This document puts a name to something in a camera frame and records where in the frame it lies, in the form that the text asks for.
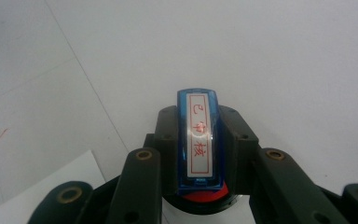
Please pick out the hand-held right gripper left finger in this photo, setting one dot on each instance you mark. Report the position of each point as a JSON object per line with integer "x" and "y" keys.
{"x": 143, "y": 183}

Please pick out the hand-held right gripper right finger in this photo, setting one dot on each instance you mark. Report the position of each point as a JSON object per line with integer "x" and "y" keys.
{"x": 279, "y": 186}

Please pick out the round red ink pad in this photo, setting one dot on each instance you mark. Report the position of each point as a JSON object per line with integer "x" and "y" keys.
{"x": 205, "y": 199}

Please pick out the blue stamp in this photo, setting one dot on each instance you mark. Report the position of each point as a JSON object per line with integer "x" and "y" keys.
{"x": 200, "y": 140}

